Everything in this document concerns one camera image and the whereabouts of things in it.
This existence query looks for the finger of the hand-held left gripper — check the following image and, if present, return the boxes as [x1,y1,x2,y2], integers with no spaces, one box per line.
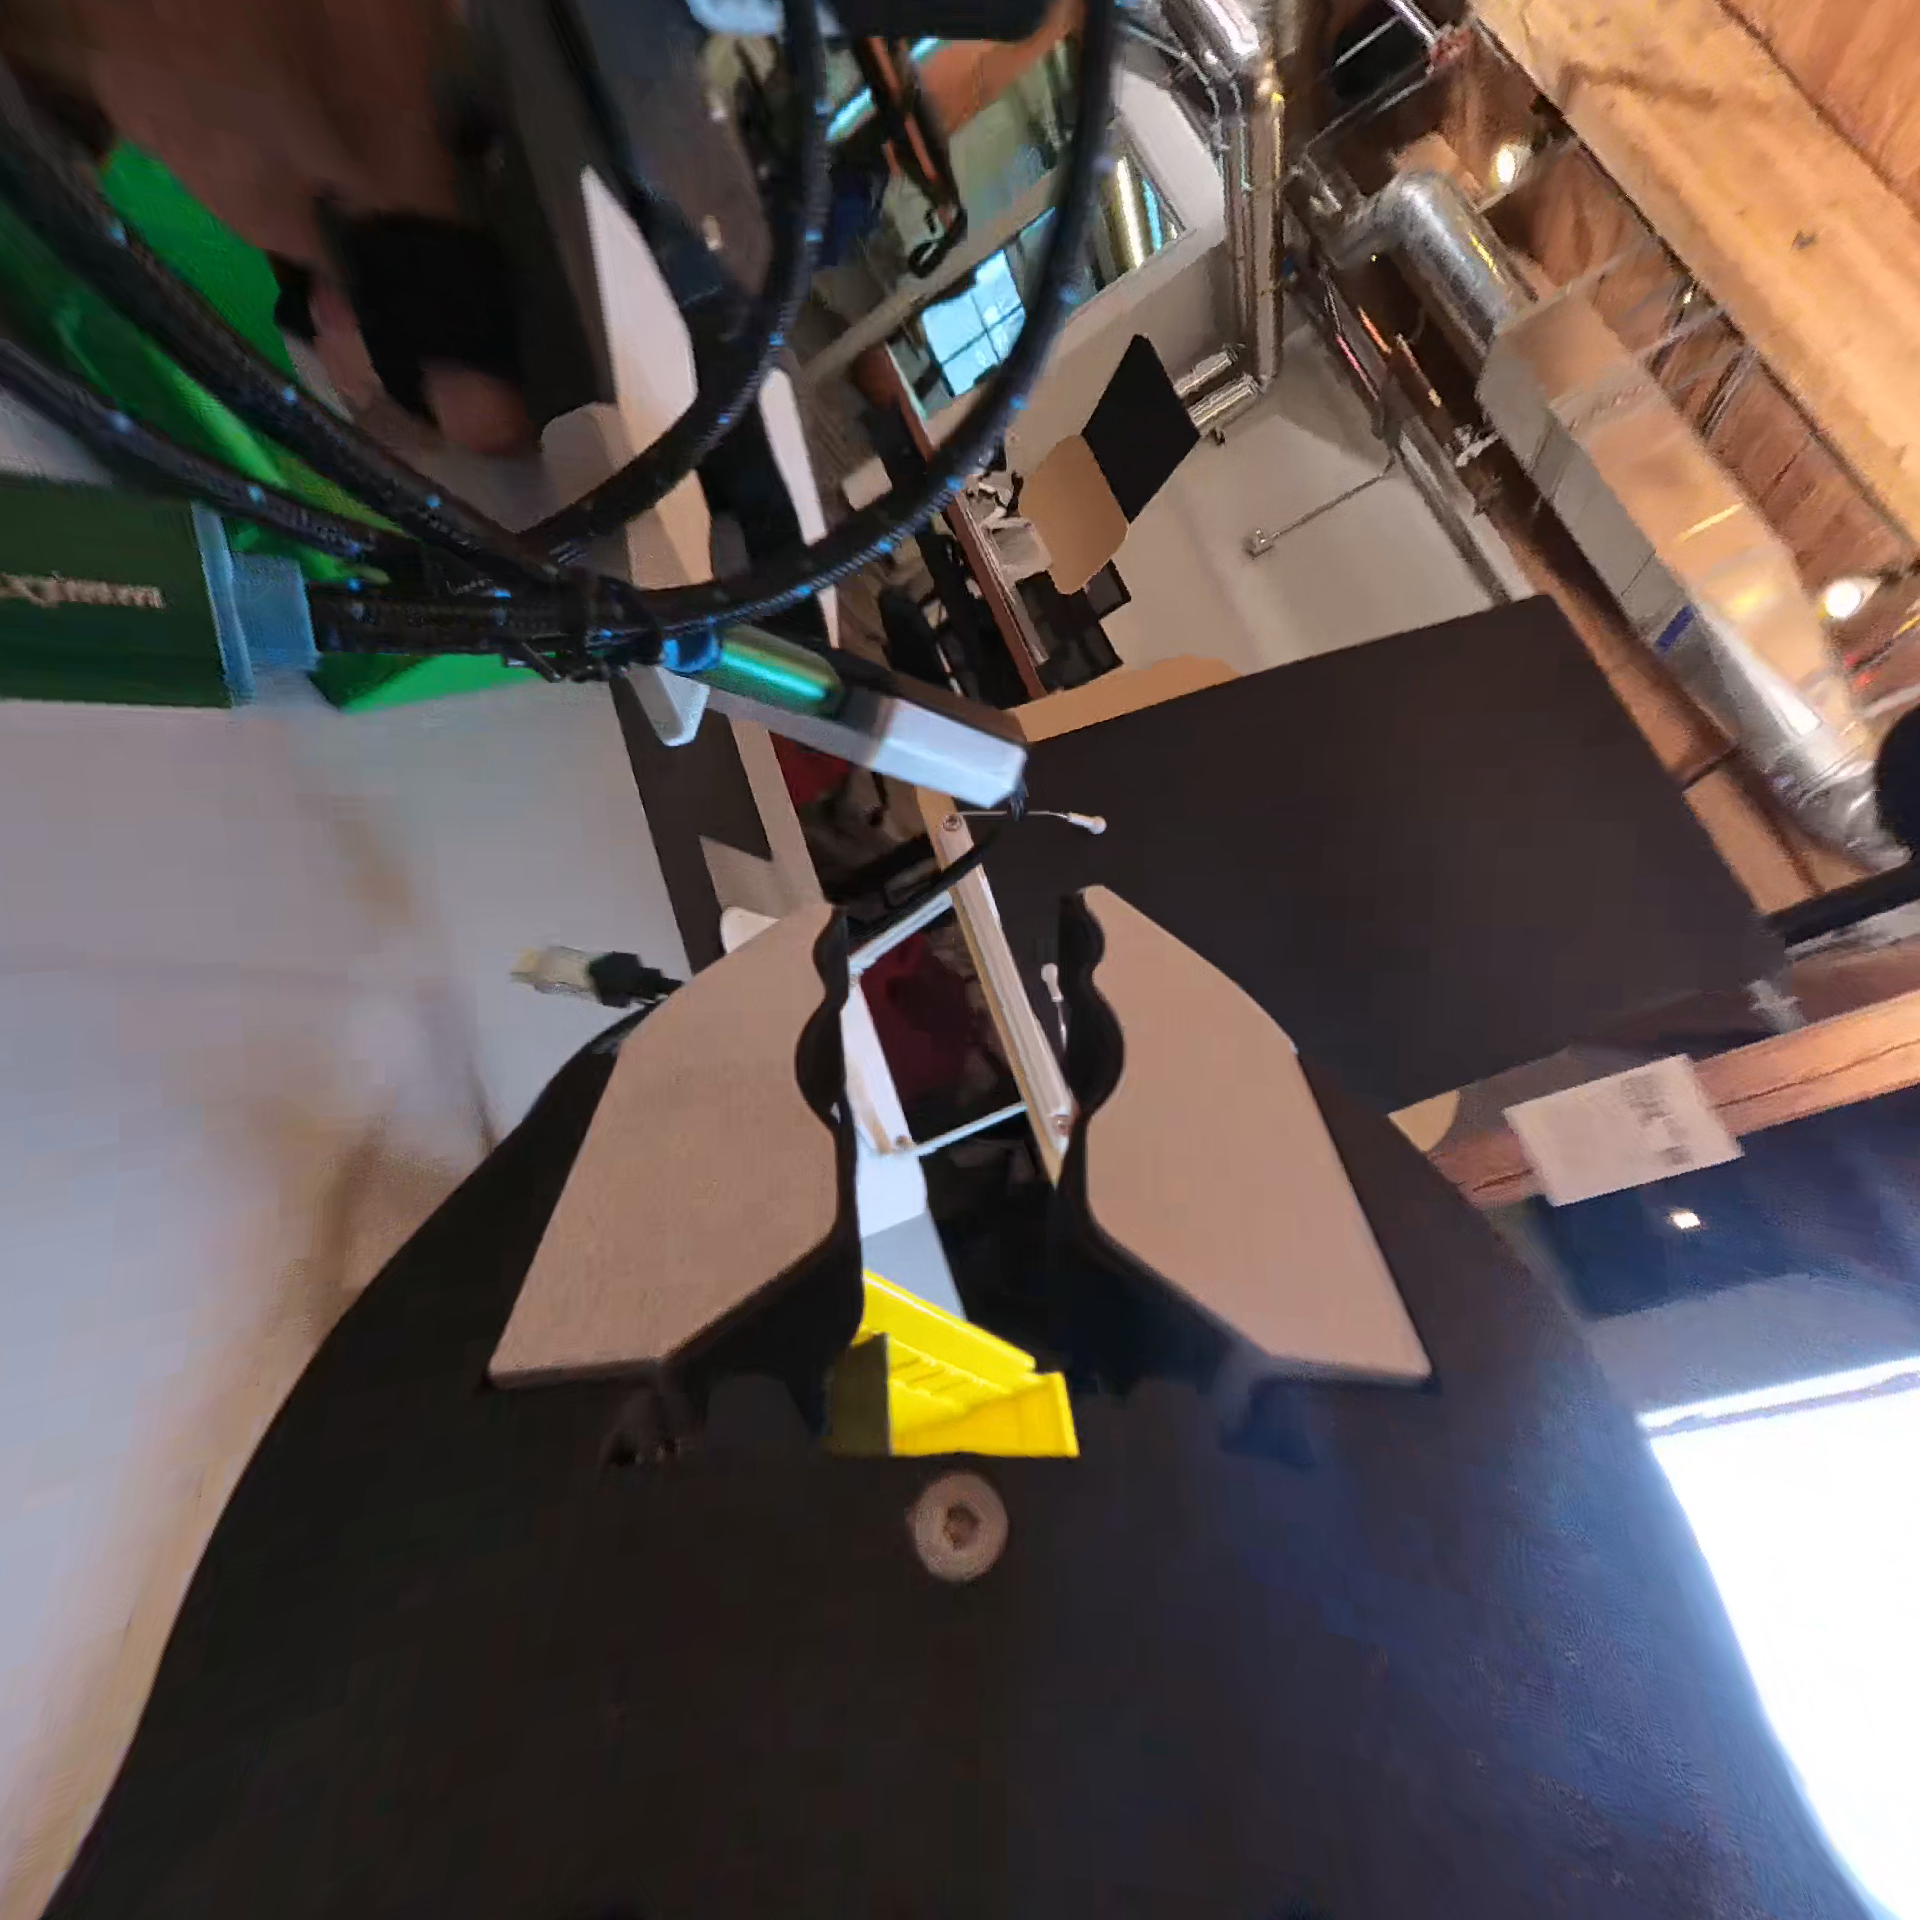
[582,167,723,752]
[752,360,837,617]

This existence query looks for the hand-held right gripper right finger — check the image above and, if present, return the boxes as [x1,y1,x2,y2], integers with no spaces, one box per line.
[1047,889,1441,1400]

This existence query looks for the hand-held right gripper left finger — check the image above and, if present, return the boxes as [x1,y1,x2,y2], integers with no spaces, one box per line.
[485,903,867,1400]

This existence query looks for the grey hdmi hub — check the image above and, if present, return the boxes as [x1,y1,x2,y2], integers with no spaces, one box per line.
[856,675,1039,818]

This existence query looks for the yellow plastic bin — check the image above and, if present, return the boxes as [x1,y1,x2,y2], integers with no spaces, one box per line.
[825,1275,1081,1462]

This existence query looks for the braided hdmi cable green plugs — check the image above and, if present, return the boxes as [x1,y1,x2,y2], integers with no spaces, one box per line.
[0,0,1136,722]

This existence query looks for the tan cardboard sheet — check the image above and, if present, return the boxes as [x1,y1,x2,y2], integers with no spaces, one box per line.
[1022,437,1127,587]

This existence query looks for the black panel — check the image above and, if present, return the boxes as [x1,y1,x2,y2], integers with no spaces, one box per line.
[1081,330,1202,518]

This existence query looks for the white paper sign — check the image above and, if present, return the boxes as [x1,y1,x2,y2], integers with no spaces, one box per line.
[1502,1055,1749,1208]

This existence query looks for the green plastic bin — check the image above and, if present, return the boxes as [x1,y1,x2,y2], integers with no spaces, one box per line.
[0,135,542,713]

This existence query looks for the wooden beam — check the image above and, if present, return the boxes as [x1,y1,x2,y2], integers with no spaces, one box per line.
[1437,992,1920,1208]

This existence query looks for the bright white panel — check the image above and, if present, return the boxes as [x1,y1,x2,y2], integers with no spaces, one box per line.
[1646,1357,1920,1801]

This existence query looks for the silver air duct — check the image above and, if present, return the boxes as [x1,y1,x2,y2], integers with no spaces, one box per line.
[1293,167,1920,872]

